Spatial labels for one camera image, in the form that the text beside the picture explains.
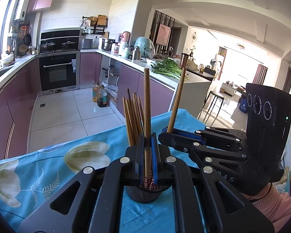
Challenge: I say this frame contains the black built-in oven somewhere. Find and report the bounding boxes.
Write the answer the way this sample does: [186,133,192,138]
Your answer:
[36,53,81,93]

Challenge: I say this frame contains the white plastic bags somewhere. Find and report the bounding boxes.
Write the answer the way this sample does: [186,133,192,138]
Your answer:
[106,84,118,103]

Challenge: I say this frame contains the black stool green seat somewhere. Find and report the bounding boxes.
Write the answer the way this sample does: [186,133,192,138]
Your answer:
[202,91,225,124]

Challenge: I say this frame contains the dark sauce bottle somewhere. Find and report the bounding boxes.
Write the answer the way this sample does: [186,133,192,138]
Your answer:
[97,84,108,108]

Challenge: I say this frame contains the red curtain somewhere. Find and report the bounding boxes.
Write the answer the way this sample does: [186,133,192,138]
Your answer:
[253,64,269,86]

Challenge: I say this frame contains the light blue air fryer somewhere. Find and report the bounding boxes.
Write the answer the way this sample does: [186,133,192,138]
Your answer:
[134,36,156,57]

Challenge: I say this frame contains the bunch of wooden chopsticks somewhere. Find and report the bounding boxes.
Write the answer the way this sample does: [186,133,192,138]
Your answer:
[122,89,146,148]

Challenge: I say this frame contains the black wall rack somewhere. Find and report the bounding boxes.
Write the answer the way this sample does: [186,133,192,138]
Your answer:
[82,15,108,36]

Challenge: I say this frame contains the blue floral tablecloth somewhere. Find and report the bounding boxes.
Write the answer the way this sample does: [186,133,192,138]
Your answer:
[0,108,206,233]

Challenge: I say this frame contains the blue bag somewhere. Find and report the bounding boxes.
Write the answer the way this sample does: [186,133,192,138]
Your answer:
[238,98,249,114]

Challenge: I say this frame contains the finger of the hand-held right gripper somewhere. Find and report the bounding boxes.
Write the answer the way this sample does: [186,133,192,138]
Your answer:
[158,132,249,166]
[159,126,249,143]

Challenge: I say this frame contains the dark slatted wall panel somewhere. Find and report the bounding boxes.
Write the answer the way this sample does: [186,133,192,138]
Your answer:
[149,10,176,54]

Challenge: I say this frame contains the black lidded pot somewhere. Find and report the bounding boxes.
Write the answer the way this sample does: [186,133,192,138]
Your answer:
[61,41,77,50]
[41,41,57,52]

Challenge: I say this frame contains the yellow cooking oil bottle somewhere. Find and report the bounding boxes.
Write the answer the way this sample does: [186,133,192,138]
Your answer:
[92,82,101,103]

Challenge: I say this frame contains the kitchen window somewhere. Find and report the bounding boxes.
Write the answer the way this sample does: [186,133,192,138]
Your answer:
[0,0,23,62]

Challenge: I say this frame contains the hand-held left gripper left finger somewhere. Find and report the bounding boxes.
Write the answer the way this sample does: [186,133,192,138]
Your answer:
[19,133,146,233]

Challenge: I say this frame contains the steel stock pot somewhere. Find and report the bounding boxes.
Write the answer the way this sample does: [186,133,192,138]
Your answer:
[101,38,116,52]

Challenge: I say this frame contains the wooden chopstick red patterned handle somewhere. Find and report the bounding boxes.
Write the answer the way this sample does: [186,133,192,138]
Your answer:
[144,68,153,190]
[166,67,187,133]

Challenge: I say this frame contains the white low cabinet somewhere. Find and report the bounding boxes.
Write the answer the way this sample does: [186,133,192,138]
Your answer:
[219,83,243,96]

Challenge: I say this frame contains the black stove with hood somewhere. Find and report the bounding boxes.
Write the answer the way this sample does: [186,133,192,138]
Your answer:
[40,28,81,54]

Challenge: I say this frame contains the white pot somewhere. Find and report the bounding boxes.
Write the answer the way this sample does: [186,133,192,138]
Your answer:
[0,55,15,67]

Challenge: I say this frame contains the bunch of green vegetables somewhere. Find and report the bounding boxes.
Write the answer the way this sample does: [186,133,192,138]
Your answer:
[150,58,189,80]

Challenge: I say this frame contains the kitchen sink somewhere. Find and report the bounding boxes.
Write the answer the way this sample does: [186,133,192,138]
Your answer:
[0,64,15,84]

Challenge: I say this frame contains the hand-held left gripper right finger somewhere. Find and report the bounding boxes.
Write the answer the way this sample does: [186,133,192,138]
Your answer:
[150,132,275,233]

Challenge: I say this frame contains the brown interior door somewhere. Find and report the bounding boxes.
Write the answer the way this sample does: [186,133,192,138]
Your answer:
[171,26,183,52]

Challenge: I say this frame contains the person's right forearm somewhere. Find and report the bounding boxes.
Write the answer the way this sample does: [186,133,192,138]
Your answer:
[242,182,291,233]

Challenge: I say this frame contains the dark wooden door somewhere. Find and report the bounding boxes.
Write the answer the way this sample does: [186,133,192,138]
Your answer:
[282,67,291,93]

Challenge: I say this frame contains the pink wall painting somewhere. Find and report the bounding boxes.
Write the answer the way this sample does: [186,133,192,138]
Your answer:
[156,23,171,46]

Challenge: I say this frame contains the white gas water heater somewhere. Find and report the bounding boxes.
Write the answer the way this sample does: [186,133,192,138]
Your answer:
[14,0,31,21]

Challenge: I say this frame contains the black mesh utensil holder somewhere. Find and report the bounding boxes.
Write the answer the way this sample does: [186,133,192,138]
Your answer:
[125,183,172,204]

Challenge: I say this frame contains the purple base cabinets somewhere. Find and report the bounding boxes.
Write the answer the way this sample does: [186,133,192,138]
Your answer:
[80,52,212,119]
[0,53,40,162]

